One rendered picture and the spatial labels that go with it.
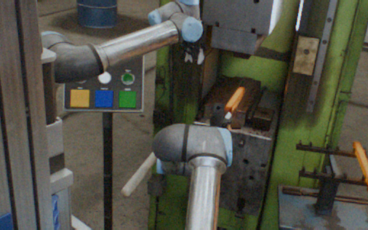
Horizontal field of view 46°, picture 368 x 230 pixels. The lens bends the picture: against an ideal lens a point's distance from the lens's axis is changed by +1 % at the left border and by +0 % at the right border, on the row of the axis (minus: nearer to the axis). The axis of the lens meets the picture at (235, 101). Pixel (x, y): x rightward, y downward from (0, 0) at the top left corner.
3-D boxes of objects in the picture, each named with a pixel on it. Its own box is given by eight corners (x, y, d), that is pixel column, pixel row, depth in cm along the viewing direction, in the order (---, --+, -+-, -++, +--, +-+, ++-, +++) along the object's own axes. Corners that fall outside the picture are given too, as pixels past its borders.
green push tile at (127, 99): (136, 108, 190) (136, 91, 191) (118, 107, 189) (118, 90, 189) (136, 108, 192) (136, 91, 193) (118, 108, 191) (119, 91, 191)
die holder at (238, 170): (257, 217, 211) (272, 139, 193) (185, 199, 217) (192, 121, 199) (274, 159, 261) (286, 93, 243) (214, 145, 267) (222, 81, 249)
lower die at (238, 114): (244, 127, 200) (246, 110, 197) (203, 117, 203) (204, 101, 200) (259, 93, 238) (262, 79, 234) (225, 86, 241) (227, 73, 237)
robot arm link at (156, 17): (159, 19, 140) (186, 5, 144) (143, 10, 147) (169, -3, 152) (166, 39, 145) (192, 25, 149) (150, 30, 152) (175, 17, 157)
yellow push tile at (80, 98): (88, 106, 186) (89, 89, 186) (70, 106, 184) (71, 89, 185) (89, 106, 188) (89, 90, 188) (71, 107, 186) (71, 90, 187)
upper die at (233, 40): (254, 54, 185) (257, 33, 181) (210, 46, 189) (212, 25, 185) (269, 32, 223) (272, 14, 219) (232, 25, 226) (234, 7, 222)
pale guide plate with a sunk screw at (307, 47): (311, 76, 196) (318, 40, 188) (292, 71, 197) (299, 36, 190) (311, 73, 197) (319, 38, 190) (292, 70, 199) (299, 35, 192)
